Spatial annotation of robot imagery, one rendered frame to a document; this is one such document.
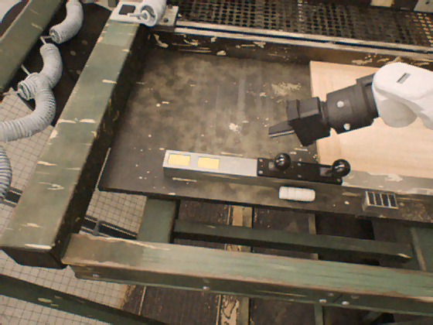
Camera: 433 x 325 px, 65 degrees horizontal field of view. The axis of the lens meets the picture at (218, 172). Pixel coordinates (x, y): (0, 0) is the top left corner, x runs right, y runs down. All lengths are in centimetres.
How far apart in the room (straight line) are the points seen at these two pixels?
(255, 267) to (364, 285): 21
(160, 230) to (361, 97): 51
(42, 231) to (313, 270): 52
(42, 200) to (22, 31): 93
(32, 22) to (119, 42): 61
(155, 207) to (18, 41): 92
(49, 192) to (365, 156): 75
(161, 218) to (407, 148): 66
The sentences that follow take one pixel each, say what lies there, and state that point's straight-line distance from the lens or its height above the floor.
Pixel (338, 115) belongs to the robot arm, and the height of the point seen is 150.
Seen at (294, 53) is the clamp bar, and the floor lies 142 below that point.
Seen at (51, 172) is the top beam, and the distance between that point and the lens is 78.
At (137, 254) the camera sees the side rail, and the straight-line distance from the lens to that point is 70.
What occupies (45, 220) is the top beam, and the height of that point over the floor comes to 187.
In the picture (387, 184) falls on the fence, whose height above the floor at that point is 125.
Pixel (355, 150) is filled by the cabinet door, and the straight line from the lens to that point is 96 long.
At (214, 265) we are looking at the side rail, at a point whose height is 157.
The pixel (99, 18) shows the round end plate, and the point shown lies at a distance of 189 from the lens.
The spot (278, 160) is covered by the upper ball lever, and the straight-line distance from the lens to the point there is 70.
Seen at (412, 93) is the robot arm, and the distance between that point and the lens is 67.
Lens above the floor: 194
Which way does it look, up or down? 27 degrees down
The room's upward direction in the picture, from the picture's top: 63 degrees counter-clockwise
